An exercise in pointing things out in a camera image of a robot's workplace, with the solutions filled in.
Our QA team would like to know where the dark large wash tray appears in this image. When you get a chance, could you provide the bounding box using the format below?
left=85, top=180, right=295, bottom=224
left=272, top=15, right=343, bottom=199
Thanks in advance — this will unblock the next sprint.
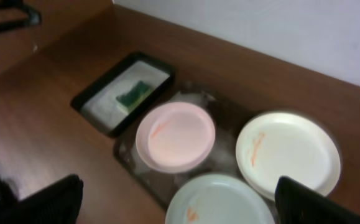
left=113, top=82, right=257, bottom=211

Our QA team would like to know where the pink plate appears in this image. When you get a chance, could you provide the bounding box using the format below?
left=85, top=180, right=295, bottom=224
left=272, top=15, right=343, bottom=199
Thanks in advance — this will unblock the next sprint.
left=135, top=101, right=216, bottom=174

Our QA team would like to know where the green yellow sponge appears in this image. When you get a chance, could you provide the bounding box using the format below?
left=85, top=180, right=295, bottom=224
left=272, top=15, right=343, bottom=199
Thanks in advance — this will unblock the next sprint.
left=116, top=81, right=152, bottom=114

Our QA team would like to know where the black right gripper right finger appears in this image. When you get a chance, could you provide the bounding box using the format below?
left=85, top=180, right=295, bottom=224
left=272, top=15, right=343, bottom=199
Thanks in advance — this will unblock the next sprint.
left=275, top=176, right=360, bottom=224

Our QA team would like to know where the pale blue plate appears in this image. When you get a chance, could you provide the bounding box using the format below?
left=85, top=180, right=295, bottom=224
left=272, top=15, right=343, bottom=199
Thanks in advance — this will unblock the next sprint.
left=165, top=174, right=275, bottom=224

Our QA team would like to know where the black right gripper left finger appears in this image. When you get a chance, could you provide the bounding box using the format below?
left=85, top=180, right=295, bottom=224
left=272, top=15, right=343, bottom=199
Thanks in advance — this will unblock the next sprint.
left=7, top=174, right=83, bottom=224

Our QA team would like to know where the black soapy water tray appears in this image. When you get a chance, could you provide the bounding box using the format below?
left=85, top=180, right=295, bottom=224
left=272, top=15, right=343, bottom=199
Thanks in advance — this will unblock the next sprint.
left=70, top=52, right=176, bottom=137

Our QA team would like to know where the cream white plate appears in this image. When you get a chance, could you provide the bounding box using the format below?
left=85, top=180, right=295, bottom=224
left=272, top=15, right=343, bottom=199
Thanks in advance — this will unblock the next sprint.
left=236, top=111, right=342, bottom=200

